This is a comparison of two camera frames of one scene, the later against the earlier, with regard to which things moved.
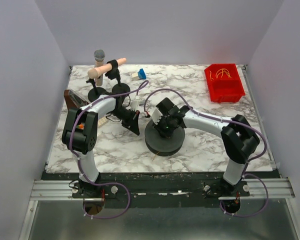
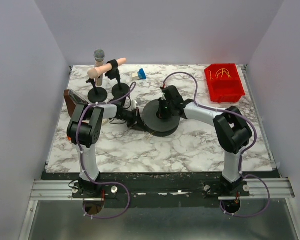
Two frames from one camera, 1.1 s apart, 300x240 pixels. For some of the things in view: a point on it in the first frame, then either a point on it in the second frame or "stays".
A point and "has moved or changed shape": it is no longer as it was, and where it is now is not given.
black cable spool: (161, 146) has moved or changed shape
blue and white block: (139, 75) stays
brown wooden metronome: (73, 100) stays
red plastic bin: (224, 83) stays
